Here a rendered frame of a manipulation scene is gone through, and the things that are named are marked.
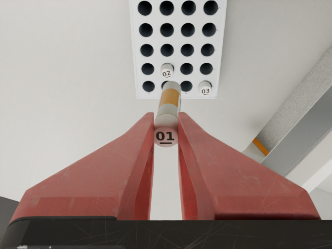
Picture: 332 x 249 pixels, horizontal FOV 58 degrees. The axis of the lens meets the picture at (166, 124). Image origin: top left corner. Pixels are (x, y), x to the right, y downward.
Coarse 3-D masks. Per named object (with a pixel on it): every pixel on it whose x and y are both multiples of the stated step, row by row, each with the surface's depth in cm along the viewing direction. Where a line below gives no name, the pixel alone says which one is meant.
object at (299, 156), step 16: (320, 96) 26; (320, 112) 25; (304, 128) 26; (320, 128) 25; (288, 144) 28; (304, 144) 26; (320, 144) 24; (272, 160) 29; (288, 160) 27; (304, 160) 25; (320, 160) 24; (288, 176) 26; (304, 176) 25; (320, 176) 24
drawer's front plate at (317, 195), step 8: (248, 152) 32; (256, 160) 32; (312, 192) 32; (320, 192) 33; (328, 192) 33; (312, 200) 31; (320, 200) 31; (328, 200) 32; (320, 208) 30; (328, 208) 31; (320, 216) 29; (328, 216) 30
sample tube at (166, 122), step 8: (168, 88) 15; (176, 88) 16; (168, 96) 15; (176, 96) 15; (160, 104) 14; (168, 104) 14; (176, 104) 14; (160, 112) 14; (168, 112) 13; (176, 112) 14; (160, 120) 13; (168, 120) 13; (176, 120) 13; (160, 128) 13; (168, 128) 12; (176, 128) 13; (160, 136) 13; (168, 136) 13; (176, 136) 13; (160, 144) 13; (168, 144) 13
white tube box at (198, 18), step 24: (144, 0) 29; (168, 0) 29; (192, 0) 26; (216, 0) 25; (144, 24) 30; (168, 24) 30; (192, 24) 29; (216, 24) 27; (144, 48) 30; (168, 48) 30; (192, 48) 29; (216, 48) 28; (144, 72) 30; (192, 72) 29; (216, 72) 29; (144, 96) 31; (192, 96) 31; (216, 96) 31
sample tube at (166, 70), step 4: (164, 64) 29; (168, 64) 29; (164, 68) 28; (168, 68) 28; (172, 68) 29; (164, 72) 28; (168, 72) 28; (172, 72) 28; (164, 76) 28; (168, 76) 28
